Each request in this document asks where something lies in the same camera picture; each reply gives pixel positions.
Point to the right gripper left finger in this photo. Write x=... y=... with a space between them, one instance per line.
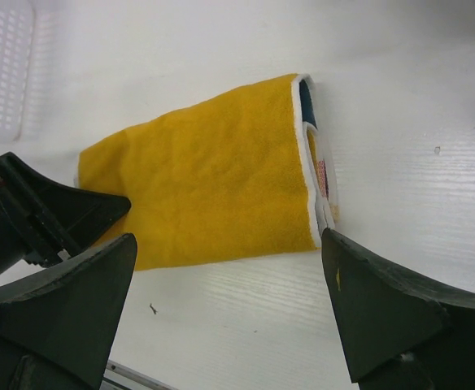
x=57 y=326

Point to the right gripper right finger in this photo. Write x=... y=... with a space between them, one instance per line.
x=399 y=329

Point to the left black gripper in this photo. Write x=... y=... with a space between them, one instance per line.
x=44 y=222

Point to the yellow and blue towel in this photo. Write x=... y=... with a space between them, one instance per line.
x=245 y=174

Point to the left white plastic basket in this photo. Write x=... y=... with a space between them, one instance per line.
x=17 y=19

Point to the aluminium rail frame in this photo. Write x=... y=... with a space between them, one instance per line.
x=117 y=376

